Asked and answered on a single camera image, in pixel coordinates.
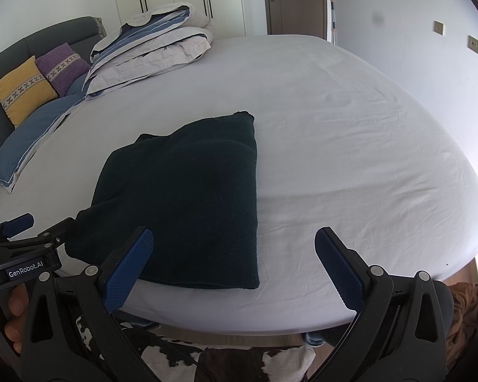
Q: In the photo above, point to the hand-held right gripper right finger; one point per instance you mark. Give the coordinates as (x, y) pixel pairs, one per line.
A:
(340, 270)

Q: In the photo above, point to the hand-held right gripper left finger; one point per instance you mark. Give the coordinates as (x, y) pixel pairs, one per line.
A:
(129, 270)

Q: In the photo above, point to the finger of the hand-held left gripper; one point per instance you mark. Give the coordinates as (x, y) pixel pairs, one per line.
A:
(59, 230)
(18, 223)

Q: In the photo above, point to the dark green knit sweater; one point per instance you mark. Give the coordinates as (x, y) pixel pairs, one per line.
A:
(183, 187)

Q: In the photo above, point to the person's left hand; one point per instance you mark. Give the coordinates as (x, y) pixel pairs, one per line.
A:
(19, 310)

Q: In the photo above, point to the blue slipper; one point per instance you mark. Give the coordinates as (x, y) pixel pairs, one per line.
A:
(314, 340)

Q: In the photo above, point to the blue pillow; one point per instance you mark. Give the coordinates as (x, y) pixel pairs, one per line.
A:
(32, 135)

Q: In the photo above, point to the bed with white sheet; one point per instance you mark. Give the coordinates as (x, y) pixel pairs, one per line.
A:
(342, 147)

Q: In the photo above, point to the orange cloth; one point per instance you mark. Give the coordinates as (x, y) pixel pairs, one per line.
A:
(466, 310)

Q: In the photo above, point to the yellow patterned cushion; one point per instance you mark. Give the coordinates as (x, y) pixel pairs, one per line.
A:
(22, 91)

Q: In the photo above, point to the cowhide rug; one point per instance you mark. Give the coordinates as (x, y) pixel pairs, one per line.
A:
(243, 362)

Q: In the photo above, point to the purple patterned cushion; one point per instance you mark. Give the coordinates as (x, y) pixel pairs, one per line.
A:
(63, 65)

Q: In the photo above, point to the grey upholstered headboard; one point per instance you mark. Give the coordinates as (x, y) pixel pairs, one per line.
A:
(12, 47)

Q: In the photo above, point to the folded grey and blue duvet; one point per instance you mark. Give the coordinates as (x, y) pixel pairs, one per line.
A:
(155, 47)

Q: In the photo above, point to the thin striped pole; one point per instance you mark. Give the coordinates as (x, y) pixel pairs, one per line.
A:
(333, 20)

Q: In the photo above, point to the brown wooden door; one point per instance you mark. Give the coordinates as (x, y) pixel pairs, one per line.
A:
(298, 0)

